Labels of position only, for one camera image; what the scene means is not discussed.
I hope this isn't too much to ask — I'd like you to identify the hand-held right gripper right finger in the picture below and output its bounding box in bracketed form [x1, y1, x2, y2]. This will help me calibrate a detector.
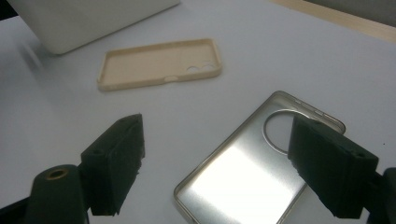
[288, 112, 380, 219]

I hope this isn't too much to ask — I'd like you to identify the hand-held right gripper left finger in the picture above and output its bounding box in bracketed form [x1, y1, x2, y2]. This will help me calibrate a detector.
[80, 113, 146, 217]

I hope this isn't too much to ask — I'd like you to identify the beige phone case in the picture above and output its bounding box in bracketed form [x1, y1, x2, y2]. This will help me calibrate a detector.
[96, 38, 223, 92]

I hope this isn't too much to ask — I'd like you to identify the white storage bin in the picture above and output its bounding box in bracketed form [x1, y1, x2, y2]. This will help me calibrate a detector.
[6, 0, 181, 56]

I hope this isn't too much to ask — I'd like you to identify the white table sheet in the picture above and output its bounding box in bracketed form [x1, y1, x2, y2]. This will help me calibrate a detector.
[0, 0, 396, 224]

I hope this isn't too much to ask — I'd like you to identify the light wooden table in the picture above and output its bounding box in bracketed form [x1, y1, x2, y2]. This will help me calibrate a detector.
[270, 0, 396, 44]

